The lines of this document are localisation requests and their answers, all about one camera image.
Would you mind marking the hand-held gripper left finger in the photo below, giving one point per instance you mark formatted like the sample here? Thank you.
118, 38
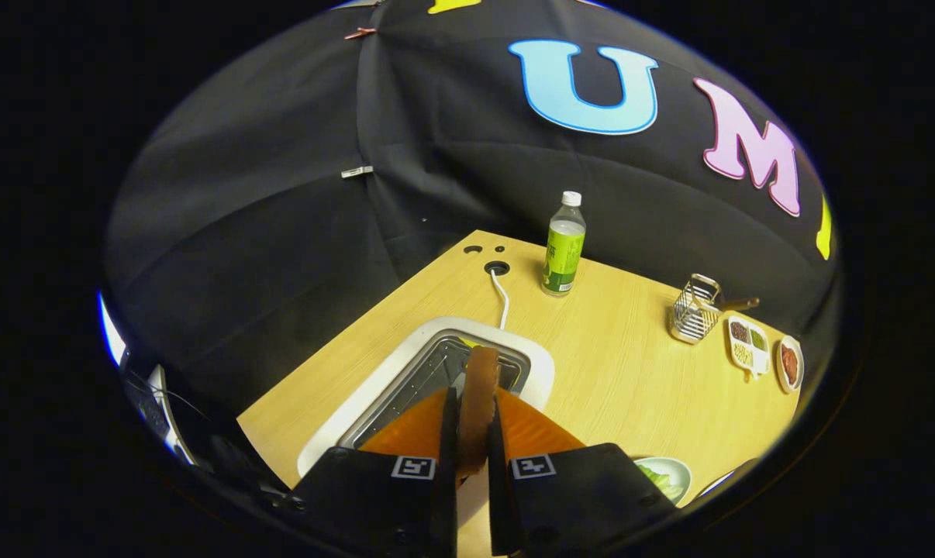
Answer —
374, 504

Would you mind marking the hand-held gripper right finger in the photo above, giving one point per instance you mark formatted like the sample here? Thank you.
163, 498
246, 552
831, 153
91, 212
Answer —
576, 496

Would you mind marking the green lettuce leaf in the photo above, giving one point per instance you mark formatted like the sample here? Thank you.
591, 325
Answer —
661, 480

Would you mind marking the toasted bread slice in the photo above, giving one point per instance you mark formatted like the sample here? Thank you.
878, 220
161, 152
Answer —
479, 403

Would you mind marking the pale green round plate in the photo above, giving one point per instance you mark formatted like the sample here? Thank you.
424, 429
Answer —
678, 469

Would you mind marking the white toaster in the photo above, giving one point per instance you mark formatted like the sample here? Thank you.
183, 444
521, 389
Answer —
541, 372

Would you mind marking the white divided bean dish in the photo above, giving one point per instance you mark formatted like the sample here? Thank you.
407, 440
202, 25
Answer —
746, 356

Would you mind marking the green label drink bottle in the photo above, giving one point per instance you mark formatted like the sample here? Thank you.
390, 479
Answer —
564, 248

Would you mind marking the brown cooked steak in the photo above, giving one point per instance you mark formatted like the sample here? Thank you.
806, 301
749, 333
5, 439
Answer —
789, 364

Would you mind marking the white oval meat plate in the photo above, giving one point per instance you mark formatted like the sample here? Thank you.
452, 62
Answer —
799, 364

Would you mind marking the black backdrop cloth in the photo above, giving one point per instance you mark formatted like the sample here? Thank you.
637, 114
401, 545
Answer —
281, 232

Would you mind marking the silver metal clip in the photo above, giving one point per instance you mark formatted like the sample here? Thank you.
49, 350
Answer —
357, 171

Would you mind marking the red cloth clip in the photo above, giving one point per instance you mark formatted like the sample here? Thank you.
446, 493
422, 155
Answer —
359, 32

